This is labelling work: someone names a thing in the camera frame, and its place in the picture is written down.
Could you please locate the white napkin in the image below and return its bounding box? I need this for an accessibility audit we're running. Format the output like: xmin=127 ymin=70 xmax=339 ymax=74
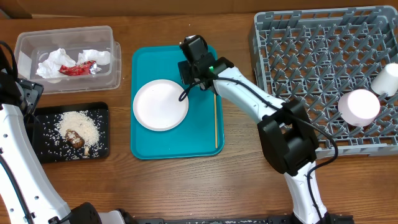
xmin=77 ymin=49 xmax=111 ymax=65
xmin=36 ymin=48 xmax=76 ymax=78

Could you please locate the large white plate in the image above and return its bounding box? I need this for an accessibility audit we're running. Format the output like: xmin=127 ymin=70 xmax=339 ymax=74
xmin=132 ymin=79 xmax=189 ymax=131

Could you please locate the white rice pile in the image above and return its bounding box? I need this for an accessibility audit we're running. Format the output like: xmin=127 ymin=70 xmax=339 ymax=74
xmin=40 ymin=111 xmax=108 ymax=161

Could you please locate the red foil wrapper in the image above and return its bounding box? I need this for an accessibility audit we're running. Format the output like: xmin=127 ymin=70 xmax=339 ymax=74
xmin=59 ymin=60 xmax=101 ymax=77

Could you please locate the white paper cup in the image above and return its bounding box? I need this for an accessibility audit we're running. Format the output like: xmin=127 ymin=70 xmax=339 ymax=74
xmin=371 ymin=63 xmax=398 ymax=96

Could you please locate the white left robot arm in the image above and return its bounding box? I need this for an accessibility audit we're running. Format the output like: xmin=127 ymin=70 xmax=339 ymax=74
xmin=1 ymin=42 xmax=136 ymax=224

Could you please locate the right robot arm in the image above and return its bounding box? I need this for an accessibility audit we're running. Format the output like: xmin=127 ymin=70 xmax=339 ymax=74
xmin=178 ymin=53 xmax=330 ymax=223

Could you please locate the clear plastic waste bin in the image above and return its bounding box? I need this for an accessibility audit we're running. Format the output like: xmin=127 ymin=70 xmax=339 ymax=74
xmin=14 ymin=26 xmax=121 ymax=94

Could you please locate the black food waste tray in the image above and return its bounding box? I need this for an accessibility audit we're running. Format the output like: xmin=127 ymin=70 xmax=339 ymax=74
xmin=26 ymin=101 xmax=110 ymax=164

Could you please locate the grey dishwasher rack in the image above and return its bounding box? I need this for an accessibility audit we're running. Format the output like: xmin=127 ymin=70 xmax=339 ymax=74
xmin=249 ymin=6 xmax=397 ymax=158

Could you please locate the teal serving tray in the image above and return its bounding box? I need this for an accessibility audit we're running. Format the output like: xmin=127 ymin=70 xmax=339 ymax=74
xmin=131 ymin=45 xmax=225 ymax=160

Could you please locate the wooden chopstick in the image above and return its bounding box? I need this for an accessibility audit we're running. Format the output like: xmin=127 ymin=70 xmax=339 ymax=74
xmin=213 ymin=94 xmax=218 ymax=149

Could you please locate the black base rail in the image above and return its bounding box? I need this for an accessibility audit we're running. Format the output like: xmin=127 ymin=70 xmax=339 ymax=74
xmin=136 ymin=215 xmax=354 ymax=224

